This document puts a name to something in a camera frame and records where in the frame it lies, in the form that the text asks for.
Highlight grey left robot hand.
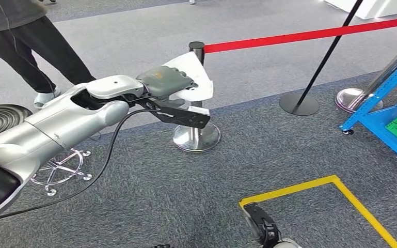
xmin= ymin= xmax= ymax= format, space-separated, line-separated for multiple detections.
xmin=136 ymin=66 xmax=199 ymax=102

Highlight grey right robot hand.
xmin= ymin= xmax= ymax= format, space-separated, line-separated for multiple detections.
xmin=273 ymin=238 xmax=301 ymax=248

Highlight white plastic part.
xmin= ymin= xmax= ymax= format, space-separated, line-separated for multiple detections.
xmin=162 ymin=51 xmax=214 ymax=102

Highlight blue metal shelf rack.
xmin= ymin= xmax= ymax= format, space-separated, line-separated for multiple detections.
xmin=338 ymin=49 xmax=397 ymax=171

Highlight person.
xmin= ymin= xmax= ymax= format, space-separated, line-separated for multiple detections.
xmin=0 ymin=0 xmax=97 ymax=110

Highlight red barrier belt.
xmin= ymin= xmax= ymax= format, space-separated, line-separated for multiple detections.
xmin=203 ymin=15 xmax=397 ymax=54

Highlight black round stool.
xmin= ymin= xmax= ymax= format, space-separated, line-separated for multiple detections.
xmin=0 ymin=103 xmax=93 ymax=197

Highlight white display plinth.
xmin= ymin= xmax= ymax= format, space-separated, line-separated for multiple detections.
xmin=324 ymin=0 xmax=397 ymax=20

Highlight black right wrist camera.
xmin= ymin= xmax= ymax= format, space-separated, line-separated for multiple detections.
xmin=242 ymin=203 xmax=281 ymax=247

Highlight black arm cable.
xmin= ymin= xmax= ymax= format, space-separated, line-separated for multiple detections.
xmin=0 ymin=108 xmax=161 ymax=222

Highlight black stanchion post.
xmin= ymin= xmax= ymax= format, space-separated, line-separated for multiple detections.
xmin=279 ymin=0 xmax=365 ymax=116

